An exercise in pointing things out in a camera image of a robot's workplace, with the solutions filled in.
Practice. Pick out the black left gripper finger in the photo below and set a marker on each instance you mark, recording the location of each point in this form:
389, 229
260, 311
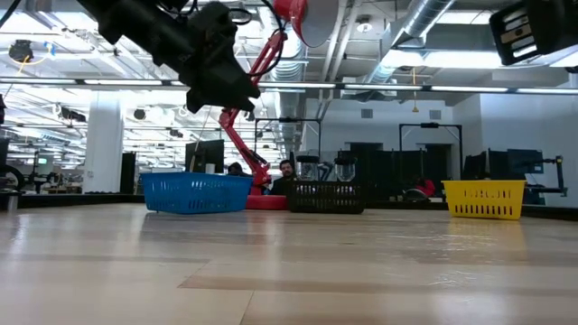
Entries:
226, 88

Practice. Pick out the yellow plastic basket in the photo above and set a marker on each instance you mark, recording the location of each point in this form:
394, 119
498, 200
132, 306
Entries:
483, 198

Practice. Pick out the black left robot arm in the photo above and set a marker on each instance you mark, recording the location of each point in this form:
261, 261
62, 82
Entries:
135, 22

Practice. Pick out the black computer monitor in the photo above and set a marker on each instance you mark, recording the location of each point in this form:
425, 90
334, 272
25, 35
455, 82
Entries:
212, 153

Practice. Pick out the person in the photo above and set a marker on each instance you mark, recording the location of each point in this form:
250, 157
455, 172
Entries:
285, 176
425, 186
235, 169

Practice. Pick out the white cup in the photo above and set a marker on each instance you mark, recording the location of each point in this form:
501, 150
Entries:
210, 168

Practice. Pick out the blue plastic basket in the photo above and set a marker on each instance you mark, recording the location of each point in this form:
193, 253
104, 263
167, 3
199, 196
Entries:
194, 194

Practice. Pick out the red desk lamp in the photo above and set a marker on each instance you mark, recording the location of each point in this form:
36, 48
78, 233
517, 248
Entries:
266, 202

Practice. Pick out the black monitor row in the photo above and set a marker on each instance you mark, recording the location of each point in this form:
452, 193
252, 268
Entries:
506, 164

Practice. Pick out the black tall cabinet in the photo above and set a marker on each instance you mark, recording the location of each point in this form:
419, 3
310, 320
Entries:
127, 173

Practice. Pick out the black plastic basket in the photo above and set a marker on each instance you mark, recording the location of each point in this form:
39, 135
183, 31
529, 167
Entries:
325, 198

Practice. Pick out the grey rounded object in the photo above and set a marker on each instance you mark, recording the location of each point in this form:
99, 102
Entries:
411, 195

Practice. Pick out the black ceiling fixture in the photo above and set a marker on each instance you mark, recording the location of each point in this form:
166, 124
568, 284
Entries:
20, 49

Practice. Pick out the black background rig frame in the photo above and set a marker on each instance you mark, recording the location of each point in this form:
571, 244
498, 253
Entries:
429, 125

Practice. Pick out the black aluminium table frame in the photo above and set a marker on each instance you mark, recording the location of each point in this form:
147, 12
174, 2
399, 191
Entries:
68, 201

